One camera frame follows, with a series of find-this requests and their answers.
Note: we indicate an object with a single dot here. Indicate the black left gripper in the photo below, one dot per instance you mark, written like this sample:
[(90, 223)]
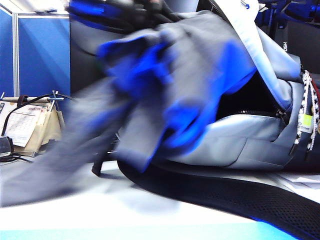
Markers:
[(152, 10)]

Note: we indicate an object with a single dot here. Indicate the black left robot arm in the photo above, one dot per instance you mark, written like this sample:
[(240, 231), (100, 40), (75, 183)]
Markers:
[(85, 10)]

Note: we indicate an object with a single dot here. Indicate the light gray backpack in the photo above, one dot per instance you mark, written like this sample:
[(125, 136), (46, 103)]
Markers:
[(250, 147)]

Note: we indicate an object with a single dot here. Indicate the black computer monitor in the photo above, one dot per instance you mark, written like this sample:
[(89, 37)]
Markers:
[(82, 70), (305, 47)]

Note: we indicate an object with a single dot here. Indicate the yellow-green hang tag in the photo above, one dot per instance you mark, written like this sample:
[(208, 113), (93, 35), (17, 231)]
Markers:
[(305, 123)]

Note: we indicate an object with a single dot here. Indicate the dark gray adapter box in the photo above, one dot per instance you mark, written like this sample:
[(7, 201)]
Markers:
[(5, 147)]

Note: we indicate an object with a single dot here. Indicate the white paper sheets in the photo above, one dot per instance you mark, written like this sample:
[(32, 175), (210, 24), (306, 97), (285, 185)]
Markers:
[(302, 181)]

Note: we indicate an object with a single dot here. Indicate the desk calendar with beige stand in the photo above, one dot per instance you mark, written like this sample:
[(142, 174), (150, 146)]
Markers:
[(22, 125)]

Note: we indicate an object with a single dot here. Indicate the silver partition frame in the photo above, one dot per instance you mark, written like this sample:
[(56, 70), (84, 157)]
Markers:
[(15, 55)]

